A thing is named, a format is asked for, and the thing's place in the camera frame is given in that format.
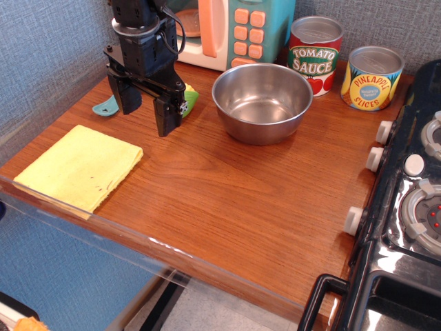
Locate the toy microwave teal and pink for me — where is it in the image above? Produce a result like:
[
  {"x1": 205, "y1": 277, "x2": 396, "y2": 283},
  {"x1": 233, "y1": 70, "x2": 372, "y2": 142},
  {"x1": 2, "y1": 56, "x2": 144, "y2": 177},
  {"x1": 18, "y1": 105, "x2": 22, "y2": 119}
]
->
[{"x1": 167, "y1": 0, "x2": 296, "y2": 71}]

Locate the black toy stove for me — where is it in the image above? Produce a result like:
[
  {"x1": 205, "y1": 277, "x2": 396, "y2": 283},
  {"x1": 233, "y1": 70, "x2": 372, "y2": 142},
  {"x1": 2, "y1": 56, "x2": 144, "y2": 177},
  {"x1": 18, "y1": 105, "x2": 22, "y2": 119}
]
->
[{"x1": 329, "y1": 60, "x2": 440, "y2": 330}]

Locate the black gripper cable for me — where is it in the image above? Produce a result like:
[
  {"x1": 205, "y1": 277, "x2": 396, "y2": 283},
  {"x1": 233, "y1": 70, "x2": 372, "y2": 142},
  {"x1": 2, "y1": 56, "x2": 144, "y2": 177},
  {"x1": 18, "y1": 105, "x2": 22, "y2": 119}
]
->
[{"x1": 156, "y1": 3, "x2": 187, "y2": 56}]

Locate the orange plush object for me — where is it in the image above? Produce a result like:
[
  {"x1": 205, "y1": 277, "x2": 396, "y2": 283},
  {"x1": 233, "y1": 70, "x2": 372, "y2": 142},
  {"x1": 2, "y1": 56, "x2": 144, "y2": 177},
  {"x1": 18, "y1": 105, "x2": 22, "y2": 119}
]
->
[{"x1": 13, "y1": 317, "x2": 49, "y2": 331}]

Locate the tomato sauce can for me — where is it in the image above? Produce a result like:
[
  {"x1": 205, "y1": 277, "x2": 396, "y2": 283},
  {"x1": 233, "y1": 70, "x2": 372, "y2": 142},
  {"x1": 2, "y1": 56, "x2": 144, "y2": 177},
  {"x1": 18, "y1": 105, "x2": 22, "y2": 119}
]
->
[{"x1": 287, "y1": 16, "x2": 344, "y2": 97}]

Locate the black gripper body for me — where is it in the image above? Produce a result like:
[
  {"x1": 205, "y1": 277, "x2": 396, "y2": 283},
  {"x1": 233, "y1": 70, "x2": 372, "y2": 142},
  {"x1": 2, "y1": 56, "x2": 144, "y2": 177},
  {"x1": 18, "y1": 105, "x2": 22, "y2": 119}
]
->
[{"x1": 104, "y1": 17, "x2": 185, "y2": 103}]

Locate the teal toy brush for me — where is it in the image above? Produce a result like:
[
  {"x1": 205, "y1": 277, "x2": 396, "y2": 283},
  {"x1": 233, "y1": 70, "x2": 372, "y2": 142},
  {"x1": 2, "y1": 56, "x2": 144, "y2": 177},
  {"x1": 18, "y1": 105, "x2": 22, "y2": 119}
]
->
[{"x1": 92, "y1": 96, "x2": 119, "y2": 117}]

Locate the pineapple slices can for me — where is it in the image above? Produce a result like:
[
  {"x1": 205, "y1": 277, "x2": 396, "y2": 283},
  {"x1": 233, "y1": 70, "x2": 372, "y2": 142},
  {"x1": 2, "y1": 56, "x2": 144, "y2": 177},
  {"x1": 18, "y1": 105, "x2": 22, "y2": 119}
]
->
[{"x1": 340, "y1": 46, "x2": 404, "y2": 112}]

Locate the white stove knob middle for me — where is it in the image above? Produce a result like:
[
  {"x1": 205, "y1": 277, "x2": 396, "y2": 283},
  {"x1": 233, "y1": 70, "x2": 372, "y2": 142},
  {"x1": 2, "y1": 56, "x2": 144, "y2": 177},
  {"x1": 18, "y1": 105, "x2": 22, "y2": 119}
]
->
[{"x1": 365, "y1": 147, "x2": 384, "y2": 172}]

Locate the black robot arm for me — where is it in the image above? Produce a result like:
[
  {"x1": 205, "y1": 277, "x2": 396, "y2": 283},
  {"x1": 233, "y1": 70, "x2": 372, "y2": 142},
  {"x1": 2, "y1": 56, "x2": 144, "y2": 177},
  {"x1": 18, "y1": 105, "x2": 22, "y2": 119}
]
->
[{"x1": 104, "y1": 1, "x2": 187, "y2": 137}]

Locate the toy corn cob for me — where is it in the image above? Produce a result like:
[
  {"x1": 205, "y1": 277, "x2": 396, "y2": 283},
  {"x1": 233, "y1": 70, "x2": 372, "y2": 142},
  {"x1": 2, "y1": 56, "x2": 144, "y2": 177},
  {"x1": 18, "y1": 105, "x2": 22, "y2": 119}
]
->
[{"x1": 183, "y1": 83, "x2": 199, "y2": 118}]

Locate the black oven door handle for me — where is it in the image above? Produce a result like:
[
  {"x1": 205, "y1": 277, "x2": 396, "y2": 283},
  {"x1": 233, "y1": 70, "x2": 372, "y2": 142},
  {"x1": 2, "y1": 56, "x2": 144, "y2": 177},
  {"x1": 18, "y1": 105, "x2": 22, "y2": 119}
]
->
[{"x1": 298, "y1": 274, "x2": 349, "y2": 331}]

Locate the stainless steel bowl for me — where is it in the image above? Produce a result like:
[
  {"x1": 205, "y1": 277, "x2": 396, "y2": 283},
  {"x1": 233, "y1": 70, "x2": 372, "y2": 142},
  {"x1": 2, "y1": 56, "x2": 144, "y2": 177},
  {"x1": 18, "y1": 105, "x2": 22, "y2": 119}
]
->
[{"x1": 212, "y1": 63, "x2": 313, "y2": 146}]

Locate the clear acrylic edge guard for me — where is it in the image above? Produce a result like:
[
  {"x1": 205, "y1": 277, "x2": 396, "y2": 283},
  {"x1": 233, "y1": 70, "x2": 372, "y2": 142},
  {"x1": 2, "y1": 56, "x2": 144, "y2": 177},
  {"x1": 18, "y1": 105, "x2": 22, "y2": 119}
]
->
[{"x1": 1, "y1": 176, "x2": 303, "y2": 321}]

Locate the white stove knob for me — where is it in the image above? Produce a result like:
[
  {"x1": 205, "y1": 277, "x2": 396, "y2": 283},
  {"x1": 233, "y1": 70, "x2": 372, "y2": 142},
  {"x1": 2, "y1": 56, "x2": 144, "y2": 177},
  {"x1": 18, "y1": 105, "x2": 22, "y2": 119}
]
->
[
  {"x1": 365, "y1": 147, "x2": 384, "y2": 172},
  {"x1": 343, "y1": 206, "x2": 364, "y2": 237},
  {"x1": 376, "y1": 121, "x2": 393, "y2": 145}
]

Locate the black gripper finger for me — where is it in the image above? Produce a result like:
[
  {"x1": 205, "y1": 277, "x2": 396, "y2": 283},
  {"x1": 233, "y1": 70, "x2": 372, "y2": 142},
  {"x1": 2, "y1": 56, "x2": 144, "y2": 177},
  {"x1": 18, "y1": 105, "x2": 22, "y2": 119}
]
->
[
  {"x1": 107, "y1": 73, "x2": 142, "y2": 115},
  {"x1": 154, "y1": 95, "x2": 183, "y2": 137}
]

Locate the yellow towel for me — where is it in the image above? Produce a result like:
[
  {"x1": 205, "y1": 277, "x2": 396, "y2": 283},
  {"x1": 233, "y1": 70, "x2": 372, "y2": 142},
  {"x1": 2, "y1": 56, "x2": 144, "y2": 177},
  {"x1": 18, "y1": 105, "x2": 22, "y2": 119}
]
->
[{"x1": 14, "y1": 125, "x2": 143, "y2": 219}]

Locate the white stove knob bottom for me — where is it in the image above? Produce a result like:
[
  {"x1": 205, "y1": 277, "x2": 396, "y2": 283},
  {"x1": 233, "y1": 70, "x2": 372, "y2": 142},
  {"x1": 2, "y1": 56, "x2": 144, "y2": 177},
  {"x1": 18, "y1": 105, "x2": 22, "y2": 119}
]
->
[{"x1": 343, "y1": 206, "x2": 364, "y2": 237}]

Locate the white stove knob top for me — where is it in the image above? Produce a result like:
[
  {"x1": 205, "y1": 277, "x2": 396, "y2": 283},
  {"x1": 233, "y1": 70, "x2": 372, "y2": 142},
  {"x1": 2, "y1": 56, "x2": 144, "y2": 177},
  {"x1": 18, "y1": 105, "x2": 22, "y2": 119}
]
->
[{"x1": 376, "y1": 121, "x2": 393, "y2": 145}]

